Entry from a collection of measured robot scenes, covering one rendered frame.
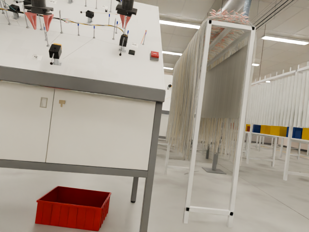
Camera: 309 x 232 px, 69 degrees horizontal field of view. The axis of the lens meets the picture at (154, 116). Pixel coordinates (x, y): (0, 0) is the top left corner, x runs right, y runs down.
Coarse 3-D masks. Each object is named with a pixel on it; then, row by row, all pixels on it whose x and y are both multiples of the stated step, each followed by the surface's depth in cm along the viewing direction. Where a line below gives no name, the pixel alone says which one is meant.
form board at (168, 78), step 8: (168, 80) 470; (168, 88) 449; (168, 96) 439; (168, 104) 425; (168, 112) 409; (160, 120) 411; (160, 128) 410; (216, 128) 416; (160, 136) 409; (192, 136) 414; (208, 144) 469; (208, 152) 469
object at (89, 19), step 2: (88, 10) 150; (80, 12) 151; (86, 12) 148; (88, 12) 148; (90, 12) 149; (92, 12) 149; (86, 14) 149; (88, 14) 149; (90, 14) 148; (92, 14) 149; (86, 16) 150; (88, 16) 150; (90, 16) 149; (92, 16) 151; (88, 18) 152; (90, 18) 151; (88, 20) 153; (90, 20) 152; (88, 22) 153; (90, 22) 153
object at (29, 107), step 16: (0, 96) 115; (16, 96) 116; (32, 96) 118; (48, 96) 119; (0, 112) 115; (16, 112) 116; (32, 112) 118; (48, 112) 119; (0, 128) 115; (16, 128) 117; (32, 128) 118; (48, 128) 119; (0, 144) 115; (16, 144) 117; (32, 144) 118; (32, 160) 118
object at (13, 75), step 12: (0, 72) 111; (12, 72) 112; (24, 72) 113; (36, 72) 114; (36, 84) 114; (48, 84) 115; (60, 84) 116; (72, 84) 118; (84, 84) 119; (96, 84) 120; (108, 84) 121; (120, 84) 122; (120, 96) 124; (132, 96) 124; (144, 96) 125; (156, 96) 126
